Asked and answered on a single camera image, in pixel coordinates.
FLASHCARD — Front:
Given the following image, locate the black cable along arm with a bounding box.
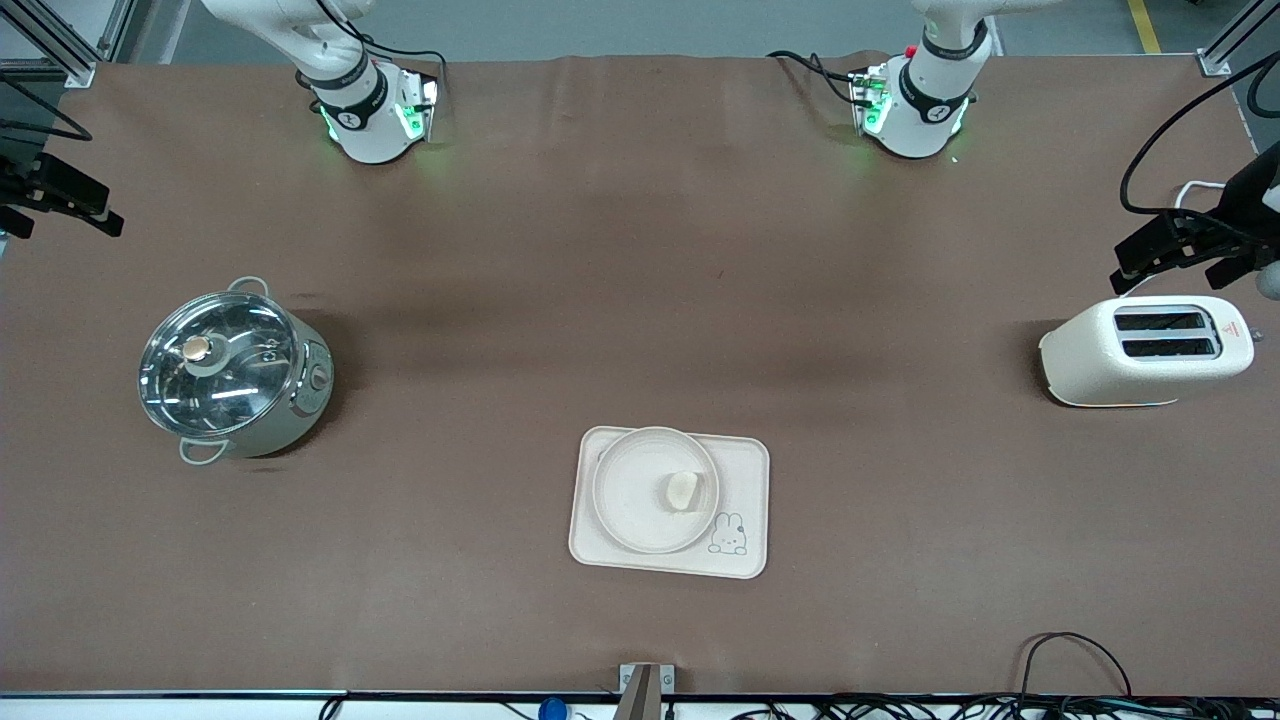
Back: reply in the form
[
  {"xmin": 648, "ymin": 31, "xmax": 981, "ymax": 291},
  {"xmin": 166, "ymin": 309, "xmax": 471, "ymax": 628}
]
[
  {"xmin": 0, "ymin": 75, "xmax": 94, "ymax": 143},
  {"xmin": 1118, "ymin": 50, "xmax": 1280, "ymax": 251}
]

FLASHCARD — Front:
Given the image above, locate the round cream plate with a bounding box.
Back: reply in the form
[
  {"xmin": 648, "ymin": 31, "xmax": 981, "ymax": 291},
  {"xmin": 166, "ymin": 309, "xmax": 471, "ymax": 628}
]
[{"xmin": 592, "ymin": 427, "xmax": 721, "ymax": 555}]

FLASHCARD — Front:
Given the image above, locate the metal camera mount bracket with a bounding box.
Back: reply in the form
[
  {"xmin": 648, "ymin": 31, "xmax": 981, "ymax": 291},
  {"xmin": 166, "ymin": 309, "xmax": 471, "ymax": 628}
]
[{"xmin": 618, "ymin": 662, "xmax": 678, "ymax": 720}]

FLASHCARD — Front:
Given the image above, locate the black cable at arm base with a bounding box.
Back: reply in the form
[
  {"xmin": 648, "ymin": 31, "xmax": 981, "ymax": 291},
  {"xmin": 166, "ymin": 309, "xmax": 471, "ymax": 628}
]
[{"xmin": 767, "ymin": 49, "xmax": 863, "ymax": 107}]

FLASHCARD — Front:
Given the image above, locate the black cable bundle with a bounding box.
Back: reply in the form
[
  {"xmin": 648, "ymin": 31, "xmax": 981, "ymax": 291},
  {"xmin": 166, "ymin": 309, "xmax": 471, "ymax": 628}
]
[{"xmin": 728, "ymin": 690, "xmax": 1280, "ymax": 720}]

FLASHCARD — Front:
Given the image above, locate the grey electric cooking pot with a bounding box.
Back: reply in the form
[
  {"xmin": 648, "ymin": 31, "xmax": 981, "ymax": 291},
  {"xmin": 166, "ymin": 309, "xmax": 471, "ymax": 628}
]
[{"xmin": 140, "ymin": 277, "xmax": 335, "ymax": 467}]

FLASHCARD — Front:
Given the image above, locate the glass pot lid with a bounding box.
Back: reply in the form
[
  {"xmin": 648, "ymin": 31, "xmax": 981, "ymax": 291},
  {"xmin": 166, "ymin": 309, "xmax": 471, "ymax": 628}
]
[{"xmin": 138, "ymin": 291, "xmax": 299, "ymax": 440}]

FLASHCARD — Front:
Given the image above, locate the black looped cable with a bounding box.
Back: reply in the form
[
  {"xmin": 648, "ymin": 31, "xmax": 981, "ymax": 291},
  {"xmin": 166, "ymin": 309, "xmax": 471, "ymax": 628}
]
[{"xmin": 1018, "ymin": 631, "xmax": 1134, "ymax": 701}]

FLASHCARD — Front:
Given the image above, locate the black cable along right arm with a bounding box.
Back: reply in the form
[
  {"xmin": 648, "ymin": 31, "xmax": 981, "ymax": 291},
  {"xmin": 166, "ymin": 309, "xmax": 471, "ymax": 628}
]
[{"xmin": 0, "ymin": 75, "xmax": 94, "ymax": 143}]

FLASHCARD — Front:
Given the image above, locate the white two-slot toaster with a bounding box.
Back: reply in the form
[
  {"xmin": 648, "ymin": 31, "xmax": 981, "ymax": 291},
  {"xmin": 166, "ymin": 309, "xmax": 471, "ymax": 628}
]
[{"xmin": 1038, "ymin": 294, "xmax": 1259, "ymax": 409}]

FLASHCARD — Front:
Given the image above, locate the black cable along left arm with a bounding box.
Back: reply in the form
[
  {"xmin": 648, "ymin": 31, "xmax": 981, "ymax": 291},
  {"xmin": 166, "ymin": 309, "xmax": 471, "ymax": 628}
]
[{"xmin": 1118, "ymin": 50, "xmax": 1280, "ymax": 251}]

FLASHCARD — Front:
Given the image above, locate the white toaster power cable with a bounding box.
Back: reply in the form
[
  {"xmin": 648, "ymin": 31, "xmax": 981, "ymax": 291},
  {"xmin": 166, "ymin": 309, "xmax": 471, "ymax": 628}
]
[{"xmin": 1110, "ymin": 179, "xmax": 1229, "ymax": 301}]

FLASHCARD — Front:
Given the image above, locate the cream rabbit print tray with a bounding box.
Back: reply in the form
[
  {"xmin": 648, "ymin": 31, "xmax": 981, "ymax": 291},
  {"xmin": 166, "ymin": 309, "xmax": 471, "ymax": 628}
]
[{"xmin": 568, "ymin": 426, "xmax": 772, "ymax": 581}]

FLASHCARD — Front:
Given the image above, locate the aluminium frame post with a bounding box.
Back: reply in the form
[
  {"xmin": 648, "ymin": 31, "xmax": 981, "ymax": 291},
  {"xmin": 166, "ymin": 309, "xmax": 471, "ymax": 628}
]
[
  {"xmin": 0, "ymin": 0, "xmax": 113, "ymax": 89},
  {"xmin": 1198, "ymin": 0, "xmax": 1280, "ymax": 78}
]

